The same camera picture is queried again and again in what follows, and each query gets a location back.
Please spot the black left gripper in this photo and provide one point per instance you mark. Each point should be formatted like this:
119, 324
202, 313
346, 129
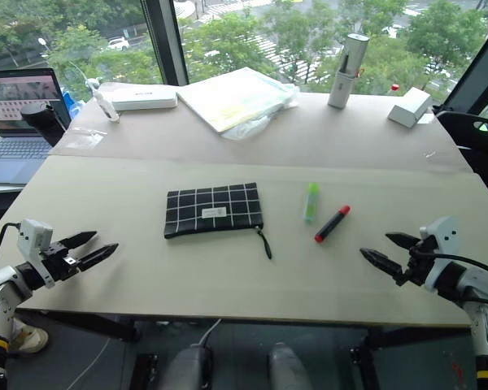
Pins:
63, 264

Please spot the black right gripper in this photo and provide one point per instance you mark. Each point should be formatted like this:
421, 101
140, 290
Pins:
419, 264

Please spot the black white-grid pencil case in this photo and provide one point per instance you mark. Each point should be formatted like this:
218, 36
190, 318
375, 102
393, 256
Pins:
211, 211

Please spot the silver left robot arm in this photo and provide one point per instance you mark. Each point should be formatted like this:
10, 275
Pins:
0, 284

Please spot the laptop computer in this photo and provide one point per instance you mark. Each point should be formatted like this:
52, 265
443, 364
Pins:
20, 154

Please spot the white cylindrical container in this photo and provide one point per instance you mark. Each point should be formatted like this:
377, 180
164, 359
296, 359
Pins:
347, 69

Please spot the red and black marker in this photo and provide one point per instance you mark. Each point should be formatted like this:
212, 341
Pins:
331, 224

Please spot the green glue stick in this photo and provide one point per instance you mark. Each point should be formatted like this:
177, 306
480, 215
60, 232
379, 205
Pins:
311, 205

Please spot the small white paper scrap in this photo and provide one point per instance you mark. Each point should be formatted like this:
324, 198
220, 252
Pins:
430, 154

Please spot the white sneaker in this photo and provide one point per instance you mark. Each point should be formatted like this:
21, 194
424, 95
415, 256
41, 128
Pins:
30, 337

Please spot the clear plastic bag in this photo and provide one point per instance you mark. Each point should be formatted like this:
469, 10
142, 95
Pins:
83, 136

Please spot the black cylinder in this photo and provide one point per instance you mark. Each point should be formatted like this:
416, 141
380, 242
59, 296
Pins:
42, 122

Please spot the small white cardboard box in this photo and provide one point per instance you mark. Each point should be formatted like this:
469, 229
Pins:
408, 107

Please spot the grey rounded shape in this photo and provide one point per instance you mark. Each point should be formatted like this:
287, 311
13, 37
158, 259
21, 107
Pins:
187, 367
286, 367

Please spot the flat white box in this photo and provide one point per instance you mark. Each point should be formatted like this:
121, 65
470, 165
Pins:
144, 97

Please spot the clear plastic sleeve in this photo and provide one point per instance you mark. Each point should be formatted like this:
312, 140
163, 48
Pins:
248, 128

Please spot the plastic-wrapped paper stack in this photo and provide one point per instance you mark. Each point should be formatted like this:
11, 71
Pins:
232, 95

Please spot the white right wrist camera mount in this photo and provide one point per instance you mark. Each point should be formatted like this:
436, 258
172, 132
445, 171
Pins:
445, 235

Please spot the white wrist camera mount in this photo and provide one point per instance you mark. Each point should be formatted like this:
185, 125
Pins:
445, 235
32, 237

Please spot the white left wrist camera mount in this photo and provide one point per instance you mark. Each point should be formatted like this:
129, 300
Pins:
32, 237

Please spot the black table frame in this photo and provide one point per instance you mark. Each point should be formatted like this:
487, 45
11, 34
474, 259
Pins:
85, 323

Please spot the slanted black window frame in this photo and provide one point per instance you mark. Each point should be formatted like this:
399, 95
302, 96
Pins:
480, 69

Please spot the black window frame post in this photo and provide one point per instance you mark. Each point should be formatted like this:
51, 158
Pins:
164, 40

